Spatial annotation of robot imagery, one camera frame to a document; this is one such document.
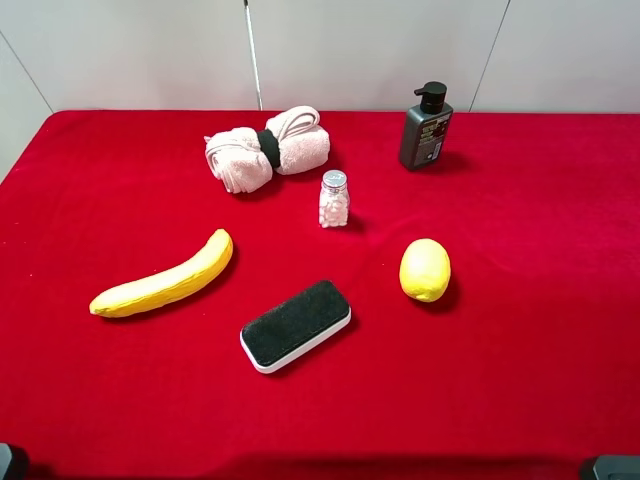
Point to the dark grey pump bottle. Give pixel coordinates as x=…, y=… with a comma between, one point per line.
x=425, y=128

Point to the white vertical pole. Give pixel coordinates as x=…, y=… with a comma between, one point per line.
x=253, y=56

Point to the yellow lemon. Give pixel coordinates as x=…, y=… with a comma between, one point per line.
x=425, y=270

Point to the red table cloth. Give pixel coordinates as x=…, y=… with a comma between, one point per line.
x=525, y=367

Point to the black object bottom left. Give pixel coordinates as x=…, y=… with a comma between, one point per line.
x=14, y=462

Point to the black object bottom right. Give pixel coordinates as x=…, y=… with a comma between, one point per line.
x=611, y=467

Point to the black and white eraser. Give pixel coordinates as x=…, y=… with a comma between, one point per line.
x=294, y=327

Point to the yellow banana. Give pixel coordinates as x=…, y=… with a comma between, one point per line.
x=168, y=286

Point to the black object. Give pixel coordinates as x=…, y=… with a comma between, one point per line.
x=14, y=462
x=611, y=467

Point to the clear bottle of white pills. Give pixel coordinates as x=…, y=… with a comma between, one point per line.
x=334, y=199

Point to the rolled pink towel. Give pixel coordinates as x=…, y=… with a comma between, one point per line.
x=236, y=160

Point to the black elastic band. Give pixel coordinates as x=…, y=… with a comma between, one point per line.
x=269, y=146

